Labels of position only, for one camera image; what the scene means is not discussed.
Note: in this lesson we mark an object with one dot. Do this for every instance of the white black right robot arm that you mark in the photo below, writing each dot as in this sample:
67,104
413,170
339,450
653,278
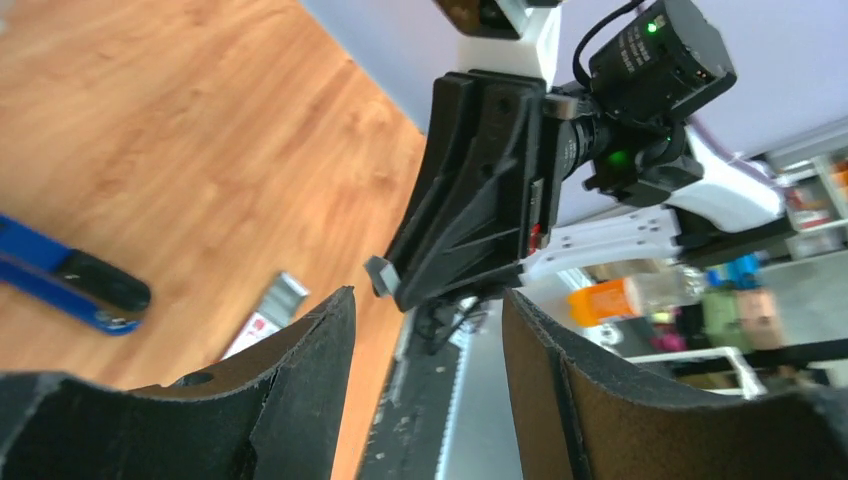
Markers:
725,215

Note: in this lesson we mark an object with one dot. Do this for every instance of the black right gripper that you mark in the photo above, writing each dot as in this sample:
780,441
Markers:
640,74

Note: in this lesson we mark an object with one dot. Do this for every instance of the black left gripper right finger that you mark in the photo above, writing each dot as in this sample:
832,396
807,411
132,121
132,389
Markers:
582,412

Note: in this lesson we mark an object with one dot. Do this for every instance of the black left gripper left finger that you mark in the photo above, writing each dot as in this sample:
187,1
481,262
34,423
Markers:
272,411

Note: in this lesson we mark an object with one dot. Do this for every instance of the red white staple box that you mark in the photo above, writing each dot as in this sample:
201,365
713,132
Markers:
275,311

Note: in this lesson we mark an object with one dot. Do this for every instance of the grey staple strip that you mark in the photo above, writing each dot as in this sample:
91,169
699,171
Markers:
383,276

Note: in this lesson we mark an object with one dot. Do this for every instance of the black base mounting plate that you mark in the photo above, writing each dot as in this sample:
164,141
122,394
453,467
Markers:
407,432

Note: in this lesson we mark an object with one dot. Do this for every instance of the blue black stapler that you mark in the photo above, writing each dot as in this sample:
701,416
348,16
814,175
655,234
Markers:
97,293

